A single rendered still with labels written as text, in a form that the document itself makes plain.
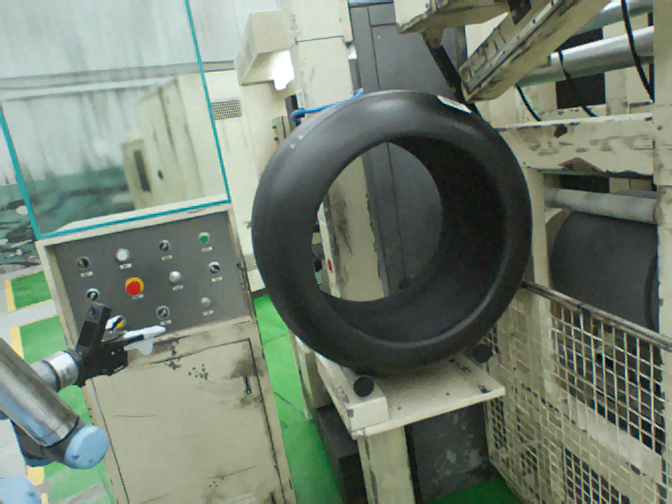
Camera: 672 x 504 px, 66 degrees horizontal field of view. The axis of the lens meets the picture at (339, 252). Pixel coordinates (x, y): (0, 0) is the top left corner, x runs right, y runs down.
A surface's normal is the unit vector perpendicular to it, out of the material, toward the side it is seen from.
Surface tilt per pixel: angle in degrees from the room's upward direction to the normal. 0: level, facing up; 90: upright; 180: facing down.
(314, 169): 82
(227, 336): 90
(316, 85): 90
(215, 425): 90
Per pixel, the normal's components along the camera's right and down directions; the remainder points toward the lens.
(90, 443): 0.85, -0.01
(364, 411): 0.25, 0.19
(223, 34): 0.55, 0.11
